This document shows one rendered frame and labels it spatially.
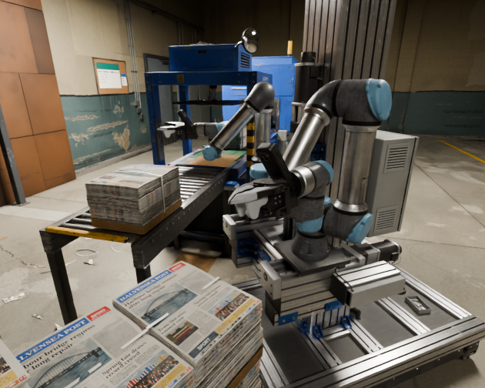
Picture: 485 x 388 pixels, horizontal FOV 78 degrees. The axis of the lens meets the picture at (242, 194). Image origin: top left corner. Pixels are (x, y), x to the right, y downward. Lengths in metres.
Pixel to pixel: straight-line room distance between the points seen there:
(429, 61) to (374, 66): 8.77
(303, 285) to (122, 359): 0.69
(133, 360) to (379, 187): 1.16
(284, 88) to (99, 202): 3.63
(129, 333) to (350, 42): 1.21
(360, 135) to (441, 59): 9.26
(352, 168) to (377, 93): 0.23
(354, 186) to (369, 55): 0.56
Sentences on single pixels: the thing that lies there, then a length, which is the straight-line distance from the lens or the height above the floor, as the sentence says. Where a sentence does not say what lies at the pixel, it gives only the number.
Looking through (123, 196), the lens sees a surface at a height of 0.98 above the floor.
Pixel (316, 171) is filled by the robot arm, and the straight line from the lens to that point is 0.78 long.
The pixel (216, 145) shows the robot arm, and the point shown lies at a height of 1.16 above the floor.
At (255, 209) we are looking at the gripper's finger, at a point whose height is 1.21.
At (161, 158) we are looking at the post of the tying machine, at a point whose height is 0.83.
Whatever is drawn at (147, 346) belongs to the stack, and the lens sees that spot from 0.87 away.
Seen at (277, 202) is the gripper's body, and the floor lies 1.20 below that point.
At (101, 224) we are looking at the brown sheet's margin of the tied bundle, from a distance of 1.57.
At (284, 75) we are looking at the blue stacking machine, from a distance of 4.68.
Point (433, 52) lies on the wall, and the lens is 10.17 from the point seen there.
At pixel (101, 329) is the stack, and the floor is 0.83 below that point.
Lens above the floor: 1.44
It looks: 20 degrees down
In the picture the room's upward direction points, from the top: straight up
